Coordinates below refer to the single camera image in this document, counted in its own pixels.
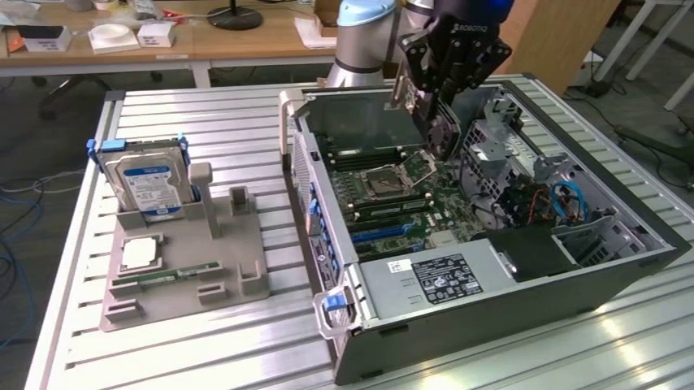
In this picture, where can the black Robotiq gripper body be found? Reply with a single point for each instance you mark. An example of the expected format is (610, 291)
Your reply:
(466, 32)

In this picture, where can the Nvidia graphics card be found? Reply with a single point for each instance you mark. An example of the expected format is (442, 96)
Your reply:
(442, 130)

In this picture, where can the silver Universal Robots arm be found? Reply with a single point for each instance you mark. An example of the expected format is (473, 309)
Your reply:
(363, 40)

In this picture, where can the wooden cabinet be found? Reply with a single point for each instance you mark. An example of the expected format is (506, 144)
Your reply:
(558, 40)

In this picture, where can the white paper stack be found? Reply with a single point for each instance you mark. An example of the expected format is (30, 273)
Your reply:
(314, 34)

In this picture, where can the cardboard box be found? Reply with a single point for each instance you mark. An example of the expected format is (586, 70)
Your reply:
(326, 10)

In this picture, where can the metal drive cage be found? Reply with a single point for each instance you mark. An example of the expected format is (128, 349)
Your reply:
(495, 162)

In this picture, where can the metal socket cover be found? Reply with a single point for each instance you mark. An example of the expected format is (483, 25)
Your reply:
(421, 170)

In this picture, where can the CPU socket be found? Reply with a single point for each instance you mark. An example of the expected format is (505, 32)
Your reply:
(383, 183)

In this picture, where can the wooden desk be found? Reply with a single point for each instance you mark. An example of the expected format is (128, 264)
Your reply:
(244, 44)

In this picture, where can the black round lamp base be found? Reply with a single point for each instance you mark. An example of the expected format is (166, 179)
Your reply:
(234, 18)

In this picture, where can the installed black RAM stick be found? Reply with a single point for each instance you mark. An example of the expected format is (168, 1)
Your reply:
(390, 208)

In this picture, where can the green motherboard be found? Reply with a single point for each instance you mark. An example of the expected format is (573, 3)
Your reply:
(439, 219)

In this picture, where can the blue expansion slot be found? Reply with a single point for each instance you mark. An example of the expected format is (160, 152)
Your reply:
(379, 233)

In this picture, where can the small white labelled box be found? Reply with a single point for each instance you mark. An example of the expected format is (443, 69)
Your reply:
(156, 35)

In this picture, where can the metal disk bay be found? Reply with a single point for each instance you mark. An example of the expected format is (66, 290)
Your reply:
(602, 239)

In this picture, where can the white box with round hollow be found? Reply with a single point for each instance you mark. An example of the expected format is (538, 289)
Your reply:
(112, 38)

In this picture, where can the grey power supply unit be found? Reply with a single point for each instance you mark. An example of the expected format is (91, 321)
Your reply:
(401, 292)

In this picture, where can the black office chair base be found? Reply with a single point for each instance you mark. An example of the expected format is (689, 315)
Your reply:
(71, 87)

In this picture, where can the black open PC case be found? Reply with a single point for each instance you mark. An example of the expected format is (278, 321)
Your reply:
(487, 325)

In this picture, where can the black and white box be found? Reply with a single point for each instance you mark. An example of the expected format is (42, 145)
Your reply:
(43, 37)

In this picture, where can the silver CPU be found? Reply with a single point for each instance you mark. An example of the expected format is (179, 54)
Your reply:
(140, 254)

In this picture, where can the green RAM stick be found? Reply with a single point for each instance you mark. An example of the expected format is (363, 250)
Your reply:
(163, 277)

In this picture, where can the grey printed parts rack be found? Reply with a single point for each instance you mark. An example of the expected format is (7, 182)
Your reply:
(184, 292)

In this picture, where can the white table frame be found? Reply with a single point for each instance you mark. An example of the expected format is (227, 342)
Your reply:
(639, 36)

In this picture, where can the hard disk with blue bracket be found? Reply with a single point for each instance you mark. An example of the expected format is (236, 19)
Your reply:
(146, 183)

